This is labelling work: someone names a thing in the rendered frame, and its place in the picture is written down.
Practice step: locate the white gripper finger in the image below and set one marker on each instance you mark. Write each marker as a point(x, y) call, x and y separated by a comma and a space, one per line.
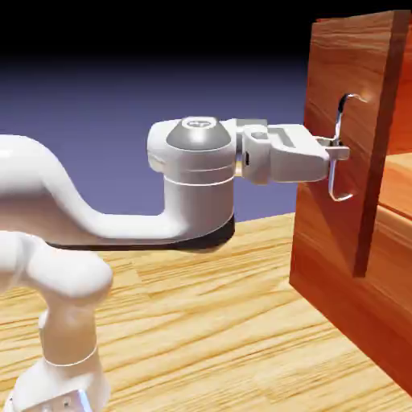
point(323, 140)
point(341, 153)

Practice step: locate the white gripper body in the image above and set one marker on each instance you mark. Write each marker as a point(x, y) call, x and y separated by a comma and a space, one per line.
point(296, 161)

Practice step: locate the wooden cabinet door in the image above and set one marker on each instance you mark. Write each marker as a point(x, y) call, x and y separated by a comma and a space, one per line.
point(341, 64)

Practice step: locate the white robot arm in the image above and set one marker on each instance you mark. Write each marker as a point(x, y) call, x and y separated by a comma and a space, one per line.
point(196, 183)

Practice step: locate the wooden cabinet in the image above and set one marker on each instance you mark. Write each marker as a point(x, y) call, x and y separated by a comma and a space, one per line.
point(396, 257)

